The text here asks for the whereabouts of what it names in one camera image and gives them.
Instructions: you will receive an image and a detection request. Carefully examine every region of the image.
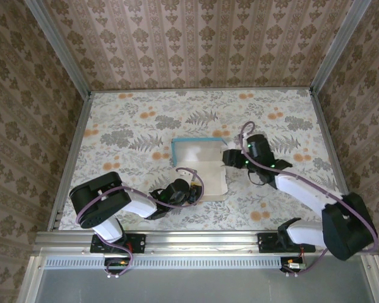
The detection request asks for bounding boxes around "blue and white paper box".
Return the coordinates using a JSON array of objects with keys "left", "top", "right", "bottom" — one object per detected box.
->
[{"left": 171, "top": 137, "right": 230, "bottom": 203}]

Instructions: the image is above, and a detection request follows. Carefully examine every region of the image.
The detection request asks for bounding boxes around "floral patterned table cover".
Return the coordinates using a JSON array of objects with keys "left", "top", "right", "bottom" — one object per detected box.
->
[{"left": 59, "top": 90, "right": 351, "bottom": 231}]

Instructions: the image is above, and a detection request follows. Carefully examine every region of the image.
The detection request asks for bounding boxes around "grey metal panel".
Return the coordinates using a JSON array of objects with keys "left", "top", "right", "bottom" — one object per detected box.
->
[{"left": 34, "top": 268, "right": 378, "bottom": 303}]

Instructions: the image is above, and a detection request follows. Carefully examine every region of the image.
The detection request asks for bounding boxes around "small green circuit board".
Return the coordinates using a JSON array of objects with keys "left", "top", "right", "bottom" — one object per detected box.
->
[{"left": 104, "top": 258, "right": 129, "bottom": 268}]

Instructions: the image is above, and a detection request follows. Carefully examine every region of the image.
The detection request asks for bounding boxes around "long aluminium mounting rail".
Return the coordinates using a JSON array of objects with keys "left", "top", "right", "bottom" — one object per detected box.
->
[{"left": 33, "top": 230, "right": 374, "bottom": 257}]

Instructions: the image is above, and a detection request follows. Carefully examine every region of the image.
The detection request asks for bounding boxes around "slotted grey cable duct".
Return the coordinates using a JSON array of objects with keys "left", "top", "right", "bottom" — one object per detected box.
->
[{"left": 45, "top": 257, "right": 335, "bottom": 270}]

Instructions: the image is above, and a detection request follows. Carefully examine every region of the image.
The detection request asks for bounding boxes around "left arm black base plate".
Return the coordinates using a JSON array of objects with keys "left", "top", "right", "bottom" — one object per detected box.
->
[{"left": 90, "top": 232, "right": 147, "bottom": 254}]

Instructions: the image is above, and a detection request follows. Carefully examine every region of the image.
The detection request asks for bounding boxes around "aluminium table side rail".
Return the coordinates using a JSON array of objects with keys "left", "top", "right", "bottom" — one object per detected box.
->
[
  {"left": 47, "top": 91, "right": 93, "bottom": 230},
  {"left": 309, "top": 90, "right": 361, "bottom": 230}
]

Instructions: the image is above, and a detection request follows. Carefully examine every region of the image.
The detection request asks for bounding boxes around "aluminium table end rail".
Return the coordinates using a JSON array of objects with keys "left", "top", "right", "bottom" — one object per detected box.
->
[{"left": 88, "top": 85, "right": 314, "bottom": 93}]

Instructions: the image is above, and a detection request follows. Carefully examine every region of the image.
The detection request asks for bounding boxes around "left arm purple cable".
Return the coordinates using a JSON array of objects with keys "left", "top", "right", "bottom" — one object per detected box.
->
[{"left": 76, "top": 169, "right": 205, "bottom": 278}]

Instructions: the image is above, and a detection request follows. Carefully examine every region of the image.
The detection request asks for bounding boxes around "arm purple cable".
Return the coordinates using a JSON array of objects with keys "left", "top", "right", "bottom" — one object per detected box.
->
[
  {"left": 239, "top": 121, "right": 379, "bottom": 278},
  {"left": 76, "top": 169, "right": 205, "bottom": 278}
]

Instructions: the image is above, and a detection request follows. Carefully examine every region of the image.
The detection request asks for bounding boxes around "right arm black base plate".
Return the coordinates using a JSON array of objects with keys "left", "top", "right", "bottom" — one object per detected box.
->
[{"left": 257, "top": 232, "right": 316, "bottom": 254}]

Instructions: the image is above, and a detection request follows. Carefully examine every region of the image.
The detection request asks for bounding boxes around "small circuit board with wires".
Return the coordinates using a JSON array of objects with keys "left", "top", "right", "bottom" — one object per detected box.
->
[{"left": 280, "top": 257, "right": 308, "bottom": 271}]

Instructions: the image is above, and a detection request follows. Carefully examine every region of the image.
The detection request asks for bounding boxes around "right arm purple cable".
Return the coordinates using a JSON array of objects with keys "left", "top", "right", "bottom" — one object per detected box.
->
[{"left": 239, "top": 121, "right": 379, "bottom": 278}]

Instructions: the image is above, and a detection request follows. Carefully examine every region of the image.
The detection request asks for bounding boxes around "aluminium upright frame post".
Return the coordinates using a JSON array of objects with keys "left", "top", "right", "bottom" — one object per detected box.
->
[
  {"left": 22, "top": 0, "right": 92, "bottom": 97},
  {"left": 311, "top": 0, "right": 369, "bottom": 92}
]

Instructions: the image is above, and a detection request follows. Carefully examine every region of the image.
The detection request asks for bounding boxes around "aluminium lower frame bar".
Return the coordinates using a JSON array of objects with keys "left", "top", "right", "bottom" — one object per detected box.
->
[
  {"left": 17, "top": 255, "right": 47, "bottom": 303},
  {"left": 361, "top": 254, "right": 379, "bottom": 303}
]

